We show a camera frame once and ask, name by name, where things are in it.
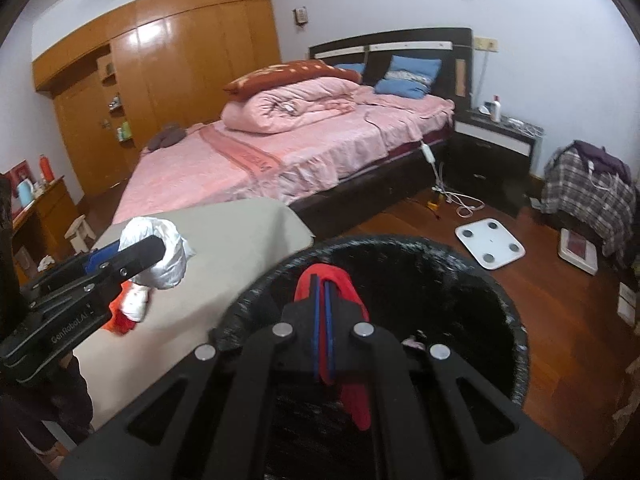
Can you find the red wrapper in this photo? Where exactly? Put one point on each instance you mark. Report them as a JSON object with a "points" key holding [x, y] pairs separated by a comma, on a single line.
{"points": [[357, 400]]}

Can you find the wooden wardrobe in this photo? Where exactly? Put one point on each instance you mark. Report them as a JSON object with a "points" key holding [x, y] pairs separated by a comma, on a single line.
{"points": [[200, 60]]}

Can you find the small white gadget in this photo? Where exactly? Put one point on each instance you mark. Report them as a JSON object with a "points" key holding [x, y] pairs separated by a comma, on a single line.
{"points": [[485, 108]]}

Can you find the small white stool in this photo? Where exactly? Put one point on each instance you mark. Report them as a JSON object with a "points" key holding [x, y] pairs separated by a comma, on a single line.
{"points": [[80, 225]]}

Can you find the wall socket panel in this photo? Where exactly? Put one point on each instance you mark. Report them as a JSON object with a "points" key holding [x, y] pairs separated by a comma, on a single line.
{"points": [[486, 44]]}

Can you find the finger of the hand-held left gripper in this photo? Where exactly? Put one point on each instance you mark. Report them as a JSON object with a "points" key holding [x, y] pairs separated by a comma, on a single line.
{"points": [[102, 255], [145, 252]]}

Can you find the folded pink quilt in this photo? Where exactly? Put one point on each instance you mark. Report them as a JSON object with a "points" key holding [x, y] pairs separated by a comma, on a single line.
{"points": [[290, 105]]}

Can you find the white plastic bag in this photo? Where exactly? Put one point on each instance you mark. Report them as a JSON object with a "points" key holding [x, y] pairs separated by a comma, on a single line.
{"points": [[172, 260]]}

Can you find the light blue kettle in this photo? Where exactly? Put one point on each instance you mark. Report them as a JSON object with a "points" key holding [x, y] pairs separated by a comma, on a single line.
{"points": [[26, 195]]}

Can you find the red patterned pillow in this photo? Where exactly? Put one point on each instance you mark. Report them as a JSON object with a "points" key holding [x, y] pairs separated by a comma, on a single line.
{"points": [[285, 72]]}

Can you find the black white nightstand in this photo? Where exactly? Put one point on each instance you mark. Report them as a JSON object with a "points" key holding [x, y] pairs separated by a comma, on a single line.
{"points": [[485, 170]]}

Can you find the dark flat panel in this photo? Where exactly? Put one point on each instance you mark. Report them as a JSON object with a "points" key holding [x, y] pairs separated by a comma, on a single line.
{"points": [[5, 240]]}

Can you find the white cardboard box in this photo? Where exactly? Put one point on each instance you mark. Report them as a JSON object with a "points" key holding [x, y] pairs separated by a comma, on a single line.
{"points": [[629, 302]]}

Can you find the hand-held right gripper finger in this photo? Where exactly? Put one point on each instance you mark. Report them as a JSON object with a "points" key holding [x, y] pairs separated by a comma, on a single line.
{"points": [[327, 320], [315, 320]]}

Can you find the white rag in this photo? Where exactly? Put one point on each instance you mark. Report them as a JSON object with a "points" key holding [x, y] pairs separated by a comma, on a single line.
{"points": [[46, 261]]}

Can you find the plaid cloth covered chair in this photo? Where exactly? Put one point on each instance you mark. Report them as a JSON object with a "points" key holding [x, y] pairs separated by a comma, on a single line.
{"points": [[585, 195]]}

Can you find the red photo frame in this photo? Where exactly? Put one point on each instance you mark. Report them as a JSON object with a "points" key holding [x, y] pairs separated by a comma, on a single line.
{"points": [[20, 172]]}

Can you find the white scale with red panel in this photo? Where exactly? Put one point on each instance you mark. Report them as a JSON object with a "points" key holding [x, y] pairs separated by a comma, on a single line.
{"points": [[577, 250]]}

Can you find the black trash bin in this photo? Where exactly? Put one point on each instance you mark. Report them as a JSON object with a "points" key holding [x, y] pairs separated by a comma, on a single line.
{"points": [[425, 285]]}

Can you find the wooden side cabinet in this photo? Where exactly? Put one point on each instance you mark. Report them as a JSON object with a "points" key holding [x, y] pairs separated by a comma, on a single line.
{"points": [[50, 215]]}

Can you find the white bathroom scale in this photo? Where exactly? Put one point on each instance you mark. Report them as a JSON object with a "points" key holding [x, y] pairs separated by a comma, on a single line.
{"points": [[490, 245]]}

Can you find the dark purple garment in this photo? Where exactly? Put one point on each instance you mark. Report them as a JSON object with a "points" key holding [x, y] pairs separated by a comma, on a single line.
{"points": [[600, 152]]}

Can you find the small wall device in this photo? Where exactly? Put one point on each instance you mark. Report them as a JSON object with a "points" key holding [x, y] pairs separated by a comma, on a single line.
{"points": [[301, 16]]}

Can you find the orange white wrapper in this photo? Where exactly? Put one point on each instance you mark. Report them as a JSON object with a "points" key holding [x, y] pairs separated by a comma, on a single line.
{"points": [[120, 322]]}

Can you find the dark wooden bed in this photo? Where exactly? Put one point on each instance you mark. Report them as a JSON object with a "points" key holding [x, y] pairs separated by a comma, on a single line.
{"points": [[380, 180]]}

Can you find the white lotion bottle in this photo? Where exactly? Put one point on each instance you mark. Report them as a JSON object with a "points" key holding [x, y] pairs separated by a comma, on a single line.
{"points": [[495, 110]]}

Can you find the red thermos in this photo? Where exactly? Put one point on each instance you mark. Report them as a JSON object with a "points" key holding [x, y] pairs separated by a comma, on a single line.
{"points": [[46, 170]]}

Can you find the plain blue pillow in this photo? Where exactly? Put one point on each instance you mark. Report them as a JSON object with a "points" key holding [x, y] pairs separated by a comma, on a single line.
{"points": [[350, 67]]}

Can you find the blue patterned pillow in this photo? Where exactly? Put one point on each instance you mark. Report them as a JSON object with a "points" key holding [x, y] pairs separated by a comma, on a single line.
{"points": [[405, 85]]}

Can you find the person's left forearm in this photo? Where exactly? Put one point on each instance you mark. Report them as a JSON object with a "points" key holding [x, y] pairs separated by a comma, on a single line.
{"points": [[45, 410]]}

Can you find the pink bedspread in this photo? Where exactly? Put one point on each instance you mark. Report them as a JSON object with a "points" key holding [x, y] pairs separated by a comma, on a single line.
{"points": [[300, 150]]}

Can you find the grey purple cloth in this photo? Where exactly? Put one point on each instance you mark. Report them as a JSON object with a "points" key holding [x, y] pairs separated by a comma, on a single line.
{"points": [[167, 136]]}

